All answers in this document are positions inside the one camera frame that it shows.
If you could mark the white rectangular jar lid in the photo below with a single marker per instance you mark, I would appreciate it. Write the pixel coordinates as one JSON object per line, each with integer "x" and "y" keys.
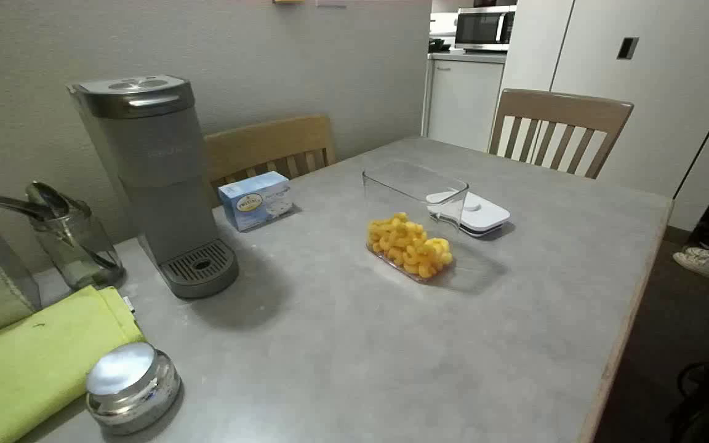
{"x": 480, "y": 214}

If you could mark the round silver metal tin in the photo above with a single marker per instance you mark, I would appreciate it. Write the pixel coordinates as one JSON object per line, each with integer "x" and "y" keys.
{"x": 129, "y": 382}

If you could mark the wooden slat-back chair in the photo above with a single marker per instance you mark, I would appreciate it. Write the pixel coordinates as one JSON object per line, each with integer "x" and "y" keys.
{"x": 559, "y": 107}
{"x": 265, "y": 149}

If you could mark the silver microwave oven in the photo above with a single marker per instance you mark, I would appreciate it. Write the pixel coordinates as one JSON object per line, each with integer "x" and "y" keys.
{"x": 486, "y": 27}

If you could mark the yellow snack pieces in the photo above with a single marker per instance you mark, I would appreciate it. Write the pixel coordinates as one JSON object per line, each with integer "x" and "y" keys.
{"x": 407, "y": 246}

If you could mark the black wall plate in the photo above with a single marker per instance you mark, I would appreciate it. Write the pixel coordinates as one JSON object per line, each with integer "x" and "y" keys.
{"x": 629, "y": 47}

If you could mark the small blue white box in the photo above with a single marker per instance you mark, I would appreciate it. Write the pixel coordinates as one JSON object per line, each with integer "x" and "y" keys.
{"x": 251, "y": 201}

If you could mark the clear plastic storage jar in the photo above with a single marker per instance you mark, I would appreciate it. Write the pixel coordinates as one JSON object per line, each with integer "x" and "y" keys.
{"x": 407, "y": 185}

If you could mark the green cloth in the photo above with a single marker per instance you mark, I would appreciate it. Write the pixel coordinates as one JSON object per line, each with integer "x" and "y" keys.
{"x": 26, "y": 369}

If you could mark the clear glass jug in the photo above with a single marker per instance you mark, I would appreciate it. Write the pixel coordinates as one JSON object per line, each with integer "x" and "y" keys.
{"x": 74, "y": 241}

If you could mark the grey pod coffee maker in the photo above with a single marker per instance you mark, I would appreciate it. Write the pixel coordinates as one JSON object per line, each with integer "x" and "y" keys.
{"x": 159, "y": 180}

